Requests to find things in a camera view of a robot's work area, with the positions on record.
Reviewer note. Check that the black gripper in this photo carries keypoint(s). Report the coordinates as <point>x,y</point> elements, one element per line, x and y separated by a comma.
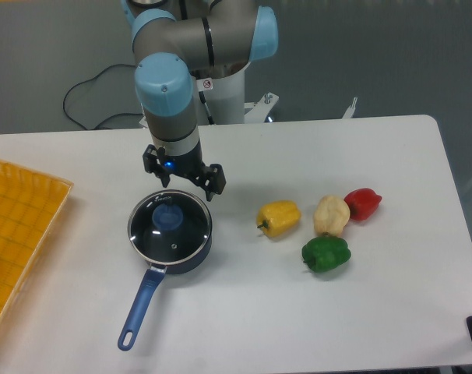
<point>210,178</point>

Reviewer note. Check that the glass pot lid blue knob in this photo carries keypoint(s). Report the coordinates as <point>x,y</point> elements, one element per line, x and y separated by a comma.
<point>171,228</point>

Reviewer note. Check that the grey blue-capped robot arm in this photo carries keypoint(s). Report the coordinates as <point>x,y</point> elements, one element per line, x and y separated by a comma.
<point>191,58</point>

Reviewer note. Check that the yellow bell pepper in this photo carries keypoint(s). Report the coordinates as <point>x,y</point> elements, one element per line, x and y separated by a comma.
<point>278,217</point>

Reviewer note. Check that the cream white bell pepper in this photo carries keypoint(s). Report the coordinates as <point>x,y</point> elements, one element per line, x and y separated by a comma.
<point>331,216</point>

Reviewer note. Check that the green bell pepper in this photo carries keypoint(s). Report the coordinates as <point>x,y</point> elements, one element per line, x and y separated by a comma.
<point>325,253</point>

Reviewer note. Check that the yellow woven basket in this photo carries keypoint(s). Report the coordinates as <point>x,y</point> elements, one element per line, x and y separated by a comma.
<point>30,202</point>

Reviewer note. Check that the red bell pepper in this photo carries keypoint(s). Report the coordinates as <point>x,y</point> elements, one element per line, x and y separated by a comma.
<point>362,203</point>

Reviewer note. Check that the blue saucepan with handle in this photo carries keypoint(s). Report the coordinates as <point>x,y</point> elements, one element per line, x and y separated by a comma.
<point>150,282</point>

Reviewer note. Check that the white metal base frame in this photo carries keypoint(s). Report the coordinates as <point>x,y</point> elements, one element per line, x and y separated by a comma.
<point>255,112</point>

